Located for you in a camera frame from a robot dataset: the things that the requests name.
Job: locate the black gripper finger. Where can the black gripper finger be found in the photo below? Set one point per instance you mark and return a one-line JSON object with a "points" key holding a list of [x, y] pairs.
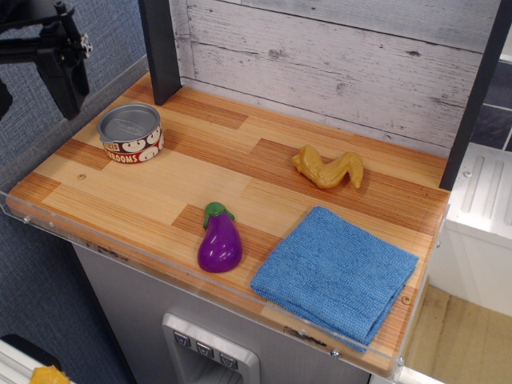
{"points": [[68, 86]]}

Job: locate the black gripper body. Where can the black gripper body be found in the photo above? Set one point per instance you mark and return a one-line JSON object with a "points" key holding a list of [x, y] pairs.
{"points": [[59, 34]]}

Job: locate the mushroom can with grey lid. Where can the mushroom can with grey lid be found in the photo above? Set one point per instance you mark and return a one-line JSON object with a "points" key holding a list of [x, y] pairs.
{"points": [[131, 133]]}

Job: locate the purple toy eggplant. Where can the purple toy eggplant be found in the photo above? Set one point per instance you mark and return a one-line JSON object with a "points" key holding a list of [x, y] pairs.
{"points": [[221, 248]]}

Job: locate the clear acrylic edge guard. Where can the clear acrylic edge guard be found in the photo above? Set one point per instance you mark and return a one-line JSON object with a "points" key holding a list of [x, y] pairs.
{"points": [[383, 366]]}

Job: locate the grey toy fridge cabinet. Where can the grey toy fridge cabinet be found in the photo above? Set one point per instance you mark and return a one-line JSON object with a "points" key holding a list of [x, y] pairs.
{"points": [[135, 304]]}

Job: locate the yellow toy chicken wing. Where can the yellow toy chicken wing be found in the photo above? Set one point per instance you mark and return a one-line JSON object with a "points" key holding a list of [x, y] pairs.
{"points": [[309, 163]]}

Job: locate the silver dispenser panel with buttons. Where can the silver dispenser panel with buttons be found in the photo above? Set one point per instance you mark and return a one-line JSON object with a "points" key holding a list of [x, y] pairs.
{"points": [[206, 352]]}

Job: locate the yellow object at corner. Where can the yellow object at corner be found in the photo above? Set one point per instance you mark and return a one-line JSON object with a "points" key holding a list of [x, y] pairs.
{"points": [[48, 375]]}

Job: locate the blue folded cloth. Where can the blue folded cloth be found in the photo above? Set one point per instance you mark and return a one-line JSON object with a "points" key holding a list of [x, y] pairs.
{"points": [[335, 275]]}

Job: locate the white toy sink unit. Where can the white toy sink unit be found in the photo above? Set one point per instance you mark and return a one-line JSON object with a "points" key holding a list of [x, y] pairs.
{"points": [[472, 259]]}

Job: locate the dark right vertical post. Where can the dark right vertical post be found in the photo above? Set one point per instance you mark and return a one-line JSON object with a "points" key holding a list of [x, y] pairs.
{"points": [[487, 67]]}

